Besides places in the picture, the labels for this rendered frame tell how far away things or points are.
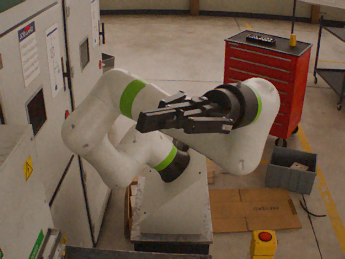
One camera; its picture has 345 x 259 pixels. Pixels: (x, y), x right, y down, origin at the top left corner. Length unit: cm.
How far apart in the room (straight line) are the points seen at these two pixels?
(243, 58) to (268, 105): 256
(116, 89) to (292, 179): 217
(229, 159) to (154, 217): 69
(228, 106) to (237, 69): 272
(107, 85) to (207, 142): 35
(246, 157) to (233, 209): 197
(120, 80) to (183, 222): 67
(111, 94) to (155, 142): 43
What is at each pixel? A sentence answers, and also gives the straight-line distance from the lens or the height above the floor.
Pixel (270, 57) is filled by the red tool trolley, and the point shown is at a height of 86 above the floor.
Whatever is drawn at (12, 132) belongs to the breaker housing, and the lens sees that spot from 101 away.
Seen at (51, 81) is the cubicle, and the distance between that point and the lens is 161.
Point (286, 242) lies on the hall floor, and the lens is 267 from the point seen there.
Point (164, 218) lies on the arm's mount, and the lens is 151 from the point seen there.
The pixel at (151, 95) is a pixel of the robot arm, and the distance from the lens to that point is 102.
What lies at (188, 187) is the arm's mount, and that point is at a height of 99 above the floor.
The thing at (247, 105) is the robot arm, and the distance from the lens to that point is 75.
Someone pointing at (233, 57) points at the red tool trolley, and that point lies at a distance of 342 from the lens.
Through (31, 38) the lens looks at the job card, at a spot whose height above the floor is 151.
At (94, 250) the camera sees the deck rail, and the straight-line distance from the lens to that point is 131.
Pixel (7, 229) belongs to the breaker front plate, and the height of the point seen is 125.
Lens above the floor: 185
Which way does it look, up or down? 29 degrees down
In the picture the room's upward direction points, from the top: straight up
